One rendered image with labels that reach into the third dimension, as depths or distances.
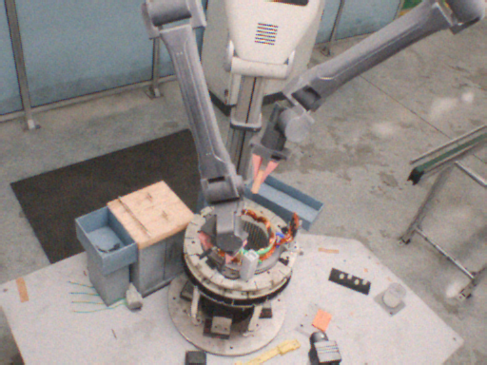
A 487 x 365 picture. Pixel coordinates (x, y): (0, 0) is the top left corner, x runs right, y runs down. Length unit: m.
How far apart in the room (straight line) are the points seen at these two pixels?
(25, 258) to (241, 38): 1.79
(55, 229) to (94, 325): 1.35
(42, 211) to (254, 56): 1.84
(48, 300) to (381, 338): 1.08
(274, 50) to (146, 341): 0.95
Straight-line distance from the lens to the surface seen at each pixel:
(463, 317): 3.01
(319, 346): 0.85
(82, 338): 1.52
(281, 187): 1.62
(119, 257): 1.36
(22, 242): 2.81
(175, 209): 1.45
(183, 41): 0.91
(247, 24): 1.41
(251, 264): 1.21
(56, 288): 1.63
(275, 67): 1.48
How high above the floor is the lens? 2.11
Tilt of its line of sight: 42 degrees down
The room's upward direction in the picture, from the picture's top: 12 degrees clockwise
